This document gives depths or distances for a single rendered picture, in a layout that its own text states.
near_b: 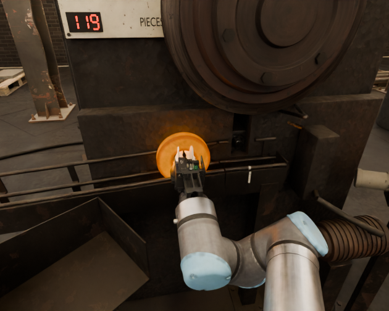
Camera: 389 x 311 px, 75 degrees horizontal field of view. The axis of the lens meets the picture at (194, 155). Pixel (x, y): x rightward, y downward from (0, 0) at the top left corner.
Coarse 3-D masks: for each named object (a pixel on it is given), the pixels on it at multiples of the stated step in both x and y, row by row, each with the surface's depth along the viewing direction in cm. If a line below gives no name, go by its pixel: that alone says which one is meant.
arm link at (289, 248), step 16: (272, 224) 53; (288, 224) 49; (304, 224) 47; (256, 240) 52; (272, 240) 48; (288, 240) 45; (304, 240) 46; (320, 240) 47; (256, 256) 51; (272, 256) 44; (288, 256) 42; (304, 256) 42; (272, 272) 41; (288, 272) 39; (304, 272) 39; (272, 288) 38; (288, 288) 36; (304, 288) 36; (320, 288) 39; (272, 304) 36; (288, 304) 34; (304, 304) 34; (320, 304) 36
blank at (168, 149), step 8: (176, 136) 71; (184, 136) 70; (192, 136) 71; (160, 144) 73; (168, 144) 71; (176, 144) 71; (184, 144) 71; (192, 144) 72; (200, 144) 72; (160, 152) 71; (168, 152) 72; (176, 152) 72; (200, 152) 74; (208, 152) 74; (160, 160) 73; (168, 160) 73; (208, 160) 75; (160, 168) 74; (168, 168) 74; (168, 176) 76
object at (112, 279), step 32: (64, 224) 59; (96, 224) 65; (0, 256) 51; (32, 256) 56; (64, 256) 62; (96, 256) 61; (128, 256) 61; (0, 288) 53; (32, 288) 56; (64, 288) 55; (96, 288) 55; (128, 288) 54
